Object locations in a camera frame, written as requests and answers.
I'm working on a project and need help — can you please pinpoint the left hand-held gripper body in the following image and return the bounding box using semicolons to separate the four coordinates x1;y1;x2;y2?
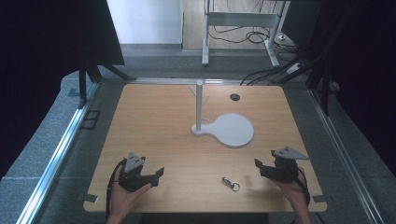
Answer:
117;152;161;193

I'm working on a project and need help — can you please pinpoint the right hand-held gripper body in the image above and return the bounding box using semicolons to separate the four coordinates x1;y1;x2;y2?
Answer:
260;146;310;183

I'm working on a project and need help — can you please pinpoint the person's left hand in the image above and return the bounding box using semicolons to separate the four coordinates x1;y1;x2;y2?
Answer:
109;167;153;217

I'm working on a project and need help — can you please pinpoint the person's right hand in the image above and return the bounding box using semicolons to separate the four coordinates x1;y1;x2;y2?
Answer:
270;167;312;209

